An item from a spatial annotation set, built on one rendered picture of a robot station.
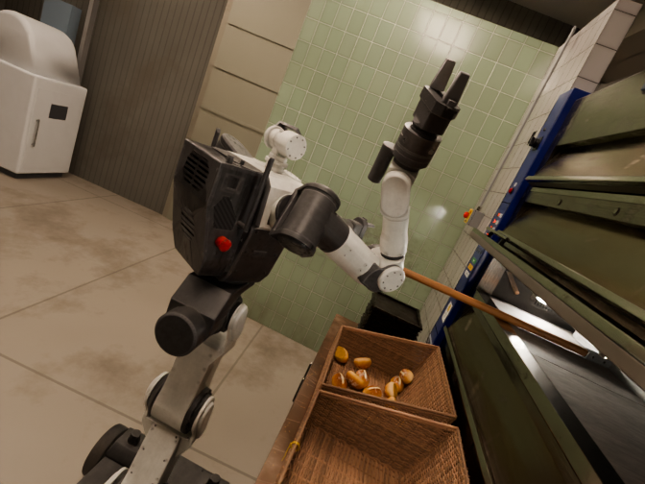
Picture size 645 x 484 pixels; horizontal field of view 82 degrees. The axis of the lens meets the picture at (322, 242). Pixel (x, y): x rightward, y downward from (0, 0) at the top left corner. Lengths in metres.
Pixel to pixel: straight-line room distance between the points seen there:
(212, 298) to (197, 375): 0.31
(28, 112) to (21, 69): 0.39
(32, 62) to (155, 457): 3.99
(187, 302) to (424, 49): 2.31
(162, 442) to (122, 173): 4.06
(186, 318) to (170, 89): 4.03
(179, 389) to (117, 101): 4.25
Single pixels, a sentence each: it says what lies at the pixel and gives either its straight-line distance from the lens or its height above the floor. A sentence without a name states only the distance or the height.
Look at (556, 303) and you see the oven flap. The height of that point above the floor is 1.41.
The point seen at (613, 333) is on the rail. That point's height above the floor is 1.43.
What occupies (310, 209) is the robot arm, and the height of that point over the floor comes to 1.38.
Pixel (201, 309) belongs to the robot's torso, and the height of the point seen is 1.03.
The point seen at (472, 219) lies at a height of 1.45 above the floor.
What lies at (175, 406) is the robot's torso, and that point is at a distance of 1.28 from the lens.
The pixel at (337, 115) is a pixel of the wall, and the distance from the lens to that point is 2.79.
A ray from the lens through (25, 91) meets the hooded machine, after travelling 4.72.
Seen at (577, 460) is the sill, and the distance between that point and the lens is 0.97.
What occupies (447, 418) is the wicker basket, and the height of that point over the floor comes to 0.83.
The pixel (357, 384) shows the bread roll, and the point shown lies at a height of 0.63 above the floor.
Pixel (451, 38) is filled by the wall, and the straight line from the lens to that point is 2.87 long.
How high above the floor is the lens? 1.52
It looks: 14 degrees down
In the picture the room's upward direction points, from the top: 23 degrees clockwise
